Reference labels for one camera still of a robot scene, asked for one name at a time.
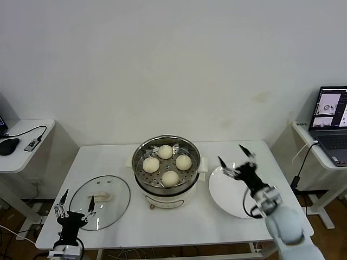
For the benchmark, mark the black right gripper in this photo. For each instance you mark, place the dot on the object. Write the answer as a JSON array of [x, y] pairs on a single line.
[[249, 176]]

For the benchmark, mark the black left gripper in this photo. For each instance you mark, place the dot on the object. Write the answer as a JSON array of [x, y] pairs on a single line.
[[70, 222]]

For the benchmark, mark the white steamed baozi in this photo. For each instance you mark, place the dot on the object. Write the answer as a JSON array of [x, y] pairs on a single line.
[[170, 178], [183, 162], [164, 151], [150, 164]]

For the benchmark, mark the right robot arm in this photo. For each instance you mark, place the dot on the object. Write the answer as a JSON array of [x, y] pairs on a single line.
[[284, 224]]

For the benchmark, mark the perforated steel steamer basket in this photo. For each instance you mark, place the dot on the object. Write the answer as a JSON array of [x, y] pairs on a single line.
[[189, 176]]

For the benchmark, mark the white round plate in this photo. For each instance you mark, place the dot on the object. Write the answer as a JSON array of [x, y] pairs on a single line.
[[225, 195]]

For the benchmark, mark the white side table with laptop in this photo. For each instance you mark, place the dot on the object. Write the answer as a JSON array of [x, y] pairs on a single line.
[[302, 132]]

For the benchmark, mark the white side table with mouse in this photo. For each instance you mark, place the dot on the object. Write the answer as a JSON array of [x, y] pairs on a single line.
[[16, 162]]

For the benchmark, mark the grey usb hub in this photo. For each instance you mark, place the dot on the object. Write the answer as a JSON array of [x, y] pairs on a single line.
[[30, 145]]

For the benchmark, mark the cream electric cooker pot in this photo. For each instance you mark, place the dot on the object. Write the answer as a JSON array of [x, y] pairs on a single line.
[[168, 200]]

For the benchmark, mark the black computer mouse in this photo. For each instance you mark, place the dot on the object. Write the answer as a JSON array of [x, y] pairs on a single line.
[[8, 146]]

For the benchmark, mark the grey open laptop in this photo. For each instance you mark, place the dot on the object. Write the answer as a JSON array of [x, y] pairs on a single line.
[[330, 140]]

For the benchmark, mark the dark laptop with pink screen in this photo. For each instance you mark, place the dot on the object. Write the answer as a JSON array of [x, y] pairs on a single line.
[[2, 123]]

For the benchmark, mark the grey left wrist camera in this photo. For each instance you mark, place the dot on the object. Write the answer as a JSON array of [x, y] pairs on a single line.
[[57, 253]]

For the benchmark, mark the white main table frame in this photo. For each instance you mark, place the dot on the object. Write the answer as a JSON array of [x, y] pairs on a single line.
[[256, 247]]

